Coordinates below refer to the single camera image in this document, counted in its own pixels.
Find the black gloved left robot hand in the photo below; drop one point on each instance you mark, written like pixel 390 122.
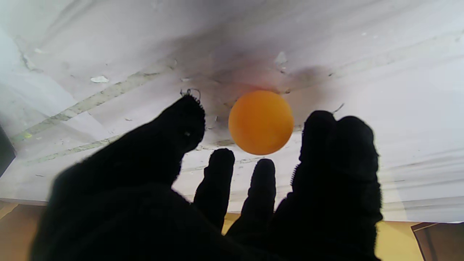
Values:
pixel 127 210

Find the orange ping pong ball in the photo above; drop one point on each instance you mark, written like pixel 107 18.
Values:
pixel 261 122

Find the black box pink inside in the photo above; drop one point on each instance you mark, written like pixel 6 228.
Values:
pixel 5 152

